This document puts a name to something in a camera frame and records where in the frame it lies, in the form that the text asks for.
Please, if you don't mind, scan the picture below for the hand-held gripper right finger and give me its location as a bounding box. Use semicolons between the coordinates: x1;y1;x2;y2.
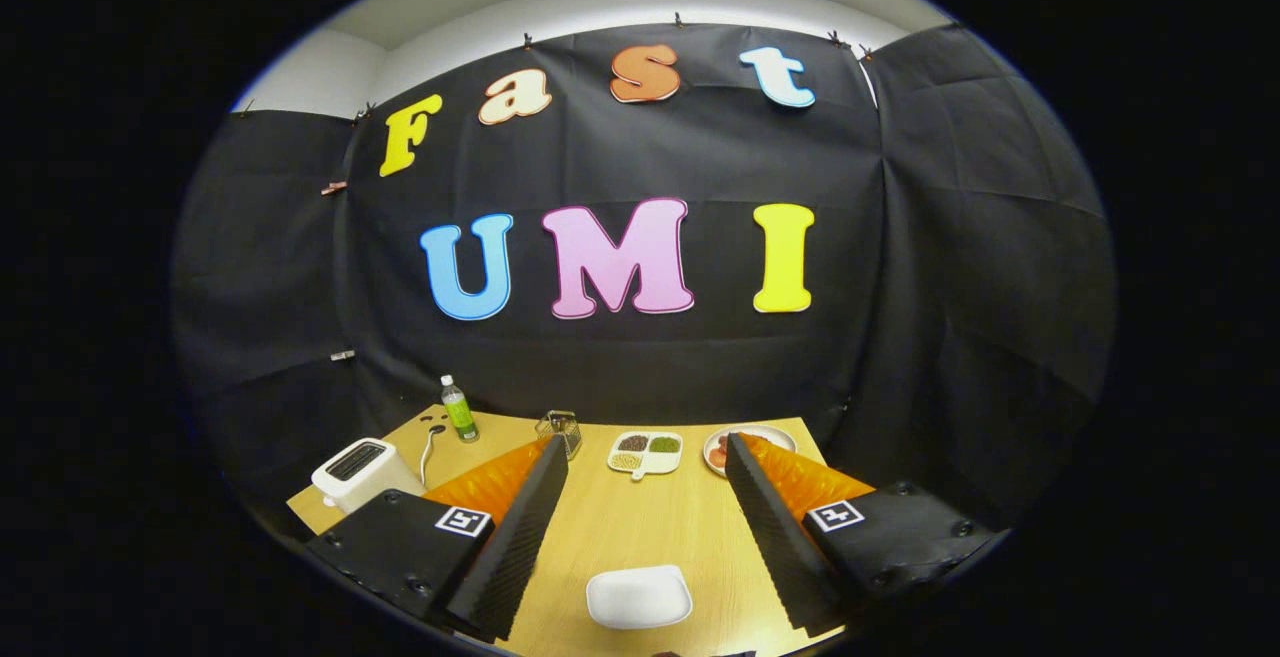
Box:
724;432;1009;638

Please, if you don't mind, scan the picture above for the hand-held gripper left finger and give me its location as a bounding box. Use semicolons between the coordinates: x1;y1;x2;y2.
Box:
305;434;571;643

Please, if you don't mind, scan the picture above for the white oval plate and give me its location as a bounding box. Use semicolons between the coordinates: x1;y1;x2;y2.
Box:
702;424;798;478

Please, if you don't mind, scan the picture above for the white divided dish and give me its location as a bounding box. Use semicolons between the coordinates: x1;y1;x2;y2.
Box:
607;430;685;481

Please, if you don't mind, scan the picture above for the green drink bottle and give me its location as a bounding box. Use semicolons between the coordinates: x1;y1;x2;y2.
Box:
440;374;480;444

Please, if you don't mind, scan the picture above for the white square plate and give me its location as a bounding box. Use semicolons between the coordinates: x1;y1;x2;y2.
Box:
585;564;694;631

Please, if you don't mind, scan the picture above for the white toaster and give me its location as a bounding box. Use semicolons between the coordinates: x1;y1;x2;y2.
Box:
311;437;426;515

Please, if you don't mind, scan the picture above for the black backdrop cloth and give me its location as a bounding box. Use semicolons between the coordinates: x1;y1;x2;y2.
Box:
170;22;1116;538

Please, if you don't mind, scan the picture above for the white toaster cable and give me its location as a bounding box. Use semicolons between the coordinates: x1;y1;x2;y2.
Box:
419;424;448;488

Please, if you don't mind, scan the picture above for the metal wire utensil holder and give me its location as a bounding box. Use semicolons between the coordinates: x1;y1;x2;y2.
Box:
535;410;583;461

